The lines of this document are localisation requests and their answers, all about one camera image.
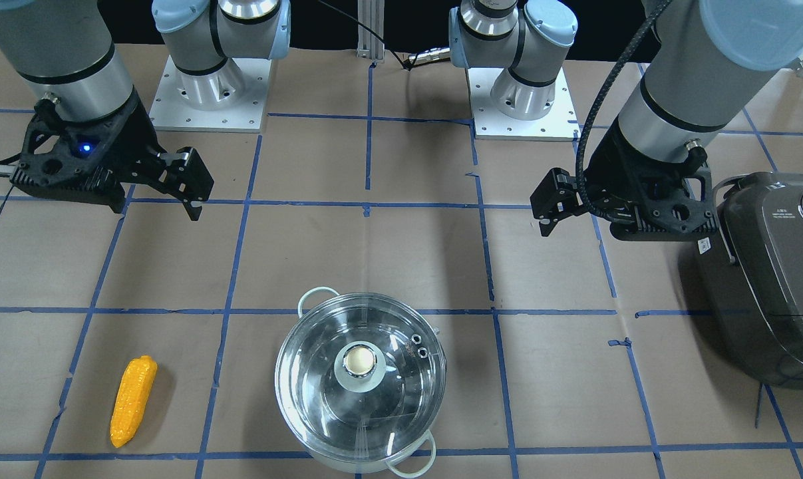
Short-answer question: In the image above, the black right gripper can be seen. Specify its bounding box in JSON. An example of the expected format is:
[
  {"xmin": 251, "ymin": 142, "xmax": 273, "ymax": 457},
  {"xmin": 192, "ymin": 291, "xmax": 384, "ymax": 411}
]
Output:
[{"xmin": 10, "ymin": 90, "xmax": 214, "ymax": 222}]

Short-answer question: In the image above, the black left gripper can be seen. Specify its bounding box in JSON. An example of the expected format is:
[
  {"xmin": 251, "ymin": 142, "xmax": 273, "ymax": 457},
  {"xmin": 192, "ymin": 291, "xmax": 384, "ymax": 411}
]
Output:
[{"xmin": 531, "ymin": 122, "xmax": 720, "ymax": 241}]

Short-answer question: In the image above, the yellow corn cob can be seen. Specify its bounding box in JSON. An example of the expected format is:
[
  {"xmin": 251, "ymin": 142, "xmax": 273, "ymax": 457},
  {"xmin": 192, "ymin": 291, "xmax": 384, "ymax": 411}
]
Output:
[{"xmin": 109, "ymin": 355, "xmax": 158, "ymax": 448}]

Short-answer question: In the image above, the glass pot lid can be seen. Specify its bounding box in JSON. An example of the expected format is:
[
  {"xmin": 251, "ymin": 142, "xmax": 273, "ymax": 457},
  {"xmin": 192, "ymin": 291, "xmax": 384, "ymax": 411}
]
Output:
[{"xmin": 275, "ymin": 311, "xmax": 447, "ymax": 465}]

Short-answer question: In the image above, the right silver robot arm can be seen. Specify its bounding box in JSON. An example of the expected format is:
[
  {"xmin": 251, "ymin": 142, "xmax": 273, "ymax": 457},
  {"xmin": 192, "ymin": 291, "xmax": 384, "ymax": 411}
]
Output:
[{"xmin": 0, "ymin": 1, "xmax": 291, "ymax": 221}]

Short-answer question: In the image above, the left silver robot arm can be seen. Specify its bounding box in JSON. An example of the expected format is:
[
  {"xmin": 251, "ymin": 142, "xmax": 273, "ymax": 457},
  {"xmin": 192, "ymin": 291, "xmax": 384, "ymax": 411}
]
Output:
[{"xmin": 449, "ymin": 1, "xmax": 803, "ymax": 241}]

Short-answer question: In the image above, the pale green cooking pot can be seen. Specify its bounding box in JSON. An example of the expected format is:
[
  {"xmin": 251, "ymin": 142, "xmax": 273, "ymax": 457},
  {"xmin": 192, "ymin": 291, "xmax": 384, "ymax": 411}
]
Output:
[{"xmin": 275, "ymin": 287, "xmax": 447, "ymax": 479}]

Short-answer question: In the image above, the dark grey rice cooker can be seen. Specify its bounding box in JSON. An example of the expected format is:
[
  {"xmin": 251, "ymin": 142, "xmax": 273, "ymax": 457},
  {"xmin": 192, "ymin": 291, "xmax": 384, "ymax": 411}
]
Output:
[{"xmin": 695, "ymin": 172, "xmax": 803, "ymax": 389}]

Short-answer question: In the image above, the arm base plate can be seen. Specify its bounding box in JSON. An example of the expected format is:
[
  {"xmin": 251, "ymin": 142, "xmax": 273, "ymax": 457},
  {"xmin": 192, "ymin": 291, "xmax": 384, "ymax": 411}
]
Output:
[
  {"xmin": 149, "ymin": 58, "xmax": 274, "ymax": 133},
  {"xmin": 466, "ymin": 68, "xmax": 579, "ymax": 142}
]

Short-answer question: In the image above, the aluminium frame post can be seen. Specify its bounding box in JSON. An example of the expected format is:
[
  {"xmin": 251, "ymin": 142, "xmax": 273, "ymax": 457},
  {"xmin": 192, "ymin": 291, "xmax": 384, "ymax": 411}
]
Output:
[{"xmin": 357, "ymin": 0, "xmax": 385, "ymax": 64}]

